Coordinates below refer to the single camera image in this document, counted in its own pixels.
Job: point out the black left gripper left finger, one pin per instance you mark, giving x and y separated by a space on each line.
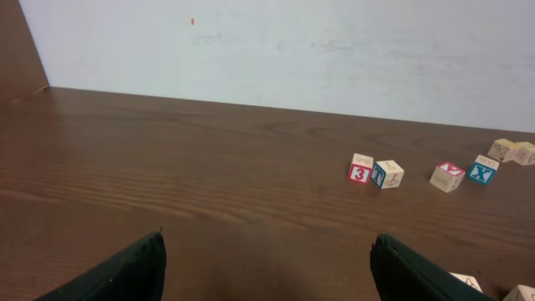
135 273

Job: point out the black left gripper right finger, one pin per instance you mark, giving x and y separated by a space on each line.
401 273

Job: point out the wooden block with dots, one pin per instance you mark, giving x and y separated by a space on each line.
468 280

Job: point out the wooden block green edge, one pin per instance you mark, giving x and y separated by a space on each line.
521 293

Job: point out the wooden block blue T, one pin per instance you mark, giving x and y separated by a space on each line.
387 174

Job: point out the wooden block red A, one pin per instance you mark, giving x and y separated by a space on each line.
447 177

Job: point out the wooden block red 3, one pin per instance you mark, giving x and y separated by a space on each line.
360 168

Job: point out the wooden block blue X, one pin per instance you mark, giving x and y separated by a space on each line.
483 170

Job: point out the yellow wooden block left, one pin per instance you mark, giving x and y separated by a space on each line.
503 150

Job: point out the yellow wooden block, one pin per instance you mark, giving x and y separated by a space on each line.
503 150
525 154

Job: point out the yellow wooden block right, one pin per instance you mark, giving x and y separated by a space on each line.
525 154

